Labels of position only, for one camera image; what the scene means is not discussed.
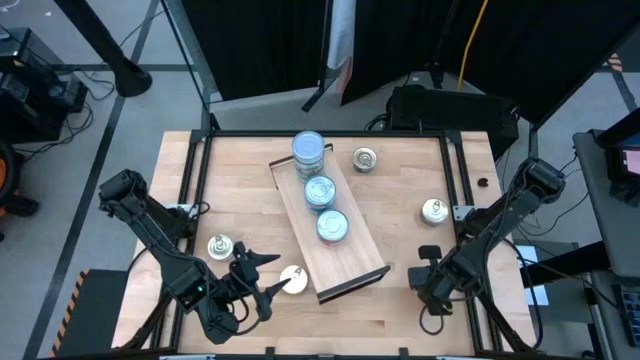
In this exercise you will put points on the black slanted bar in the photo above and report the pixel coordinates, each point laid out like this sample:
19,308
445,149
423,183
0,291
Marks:
565,265

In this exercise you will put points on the grey metal beam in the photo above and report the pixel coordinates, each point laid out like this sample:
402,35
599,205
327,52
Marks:
194,60

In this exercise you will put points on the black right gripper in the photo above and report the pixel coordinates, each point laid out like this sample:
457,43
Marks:
445,280

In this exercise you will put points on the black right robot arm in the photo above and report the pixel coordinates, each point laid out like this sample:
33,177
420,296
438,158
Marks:
500,222

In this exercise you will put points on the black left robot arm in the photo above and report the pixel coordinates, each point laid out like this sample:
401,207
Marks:
150,227

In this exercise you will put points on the small dark knob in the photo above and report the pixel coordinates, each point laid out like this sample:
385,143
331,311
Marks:
482,182

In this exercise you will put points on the black stand foot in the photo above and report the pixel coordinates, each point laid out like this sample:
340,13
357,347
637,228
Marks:
317,92
534,142

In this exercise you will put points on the black curtain panel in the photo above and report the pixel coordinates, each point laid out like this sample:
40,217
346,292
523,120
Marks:
250,45
525,50

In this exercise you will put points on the gold can blue red label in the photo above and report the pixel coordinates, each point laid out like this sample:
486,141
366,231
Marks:
364,159
220,247
434,212
295,281

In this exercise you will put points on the black hazard-striped platform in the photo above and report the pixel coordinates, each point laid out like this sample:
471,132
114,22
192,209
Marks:
95,315

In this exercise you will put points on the grey side table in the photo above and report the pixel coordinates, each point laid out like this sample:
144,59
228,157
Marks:
615,235

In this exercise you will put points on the black equipment stack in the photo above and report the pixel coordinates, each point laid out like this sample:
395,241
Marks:
30,100

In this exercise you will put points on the orange and black device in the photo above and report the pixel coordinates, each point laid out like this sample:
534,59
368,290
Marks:
7,175

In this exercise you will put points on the black equipment case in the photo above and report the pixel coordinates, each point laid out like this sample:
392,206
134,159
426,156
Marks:
450,112

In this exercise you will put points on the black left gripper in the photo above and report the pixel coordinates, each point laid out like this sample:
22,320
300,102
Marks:
245,280

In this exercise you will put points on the black keyboard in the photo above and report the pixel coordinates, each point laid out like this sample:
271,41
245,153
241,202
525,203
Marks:
631,315

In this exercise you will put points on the white fabric strip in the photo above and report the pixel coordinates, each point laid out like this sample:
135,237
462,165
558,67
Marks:
341,30

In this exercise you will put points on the wooden shelf with black frame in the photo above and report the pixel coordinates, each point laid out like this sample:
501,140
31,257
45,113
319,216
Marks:
350,260

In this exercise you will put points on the black pole stand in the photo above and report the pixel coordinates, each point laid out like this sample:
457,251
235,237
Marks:
132,80

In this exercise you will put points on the black monitor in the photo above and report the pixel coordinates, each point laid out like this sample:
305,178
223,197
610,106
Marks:
625,145

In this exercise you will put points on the black frame bracket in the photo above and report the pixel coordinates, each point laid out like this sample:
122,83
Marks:
403,351
270,351

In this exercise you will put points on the yellow blue label tuna can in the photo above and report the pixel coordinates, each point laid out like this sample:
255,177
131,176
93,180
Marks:
310,210

